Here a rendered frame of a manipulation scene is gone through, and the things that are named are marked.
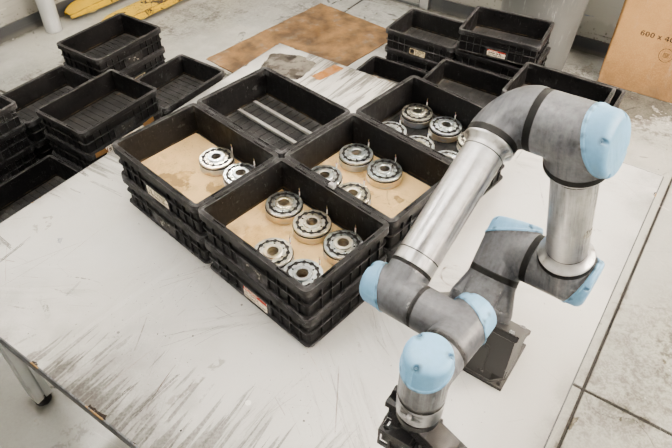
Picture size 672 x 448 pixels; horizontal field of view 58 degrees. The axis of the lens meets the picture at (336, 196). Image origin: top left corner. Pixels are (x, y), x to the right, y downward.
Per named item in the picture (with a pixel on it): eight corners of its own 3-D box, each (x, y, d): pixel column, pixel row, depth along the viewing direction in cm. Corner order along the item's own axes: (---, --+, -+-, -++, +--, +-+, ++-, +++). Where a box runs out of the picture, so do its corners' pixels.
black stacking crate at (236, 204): (388, 257, 159) (391, 226, 151) (307, 326, 143) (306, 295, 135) (283, 188, 179) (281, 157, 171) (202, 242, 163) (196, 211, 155)
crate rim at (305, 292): (391, 231, 152) (392, 224, 151) (306, 301, 136) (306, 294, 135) (281, 162, 173) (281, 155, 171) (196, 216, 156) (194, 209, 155)
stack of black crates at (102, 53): (139, 87, 343) (120, 11, 313) (178, 104, 331) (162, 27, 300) (81, 121, 319) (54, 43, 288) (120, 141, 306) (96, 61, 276)
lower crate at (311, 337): (387, 284, 166) (389, 254, 158) (309, 353, 150) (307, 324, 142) (285, 215, 186) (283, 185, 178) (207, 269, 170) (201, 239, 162)
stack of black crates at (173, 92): (191, 110, 326) (180, 53, 304) (234, 129, 314) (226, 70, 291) (133, 148, 302) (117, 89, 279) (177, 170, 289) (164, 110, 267)
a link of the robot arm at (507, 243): (480, 262, 151) (503, 212, 150) (531, 287, 144) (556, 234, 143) (464, 258, 141) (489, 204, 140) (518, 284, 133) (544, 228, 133)
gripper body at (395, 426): (397, 411, 109) (402, 374, 101) (441, 436, 105) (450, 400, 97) (375, 446, 104) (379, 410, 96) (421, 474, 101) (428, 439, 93)
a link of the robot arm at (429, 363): (470, 346, 87) (436, 387, 82) (459, 387, 94) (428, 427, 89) (424, 316, 91) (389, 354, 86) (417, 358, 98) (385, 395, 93)
